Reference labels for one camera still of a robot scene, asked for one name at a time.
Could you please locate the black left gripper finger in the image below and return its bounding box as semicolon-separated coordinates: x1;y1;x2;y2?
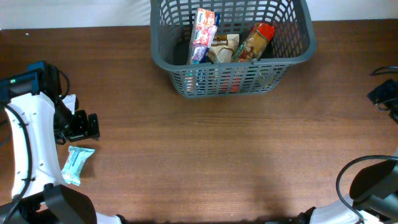
88;113;100;139
72;110;88;141

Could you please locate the teal snack packet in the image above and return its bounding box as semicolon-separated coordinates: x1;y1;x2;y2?
61;146;95;186

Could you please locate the grey plastic lattice basket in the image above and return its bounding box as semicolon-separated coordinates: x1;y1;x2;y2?
150;0;317;98

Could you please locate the red spaghetti packet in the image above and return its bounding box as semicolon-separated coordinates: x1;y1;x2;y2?
231;22;276;93

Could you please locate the beige brown snack pouch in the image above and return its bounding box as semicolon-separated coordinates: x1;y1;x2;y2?
207;34;239;63

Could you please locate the Kleenex tissue multipack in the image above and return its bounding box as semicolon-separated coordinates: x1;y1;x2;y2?
187;8;220;65

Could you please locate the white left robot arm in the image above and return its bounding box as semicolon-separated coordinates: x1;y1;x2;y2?
1;61;127;223

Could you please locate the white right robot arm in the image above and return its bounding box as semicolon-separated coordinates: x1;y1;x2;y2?
290;153;397;224

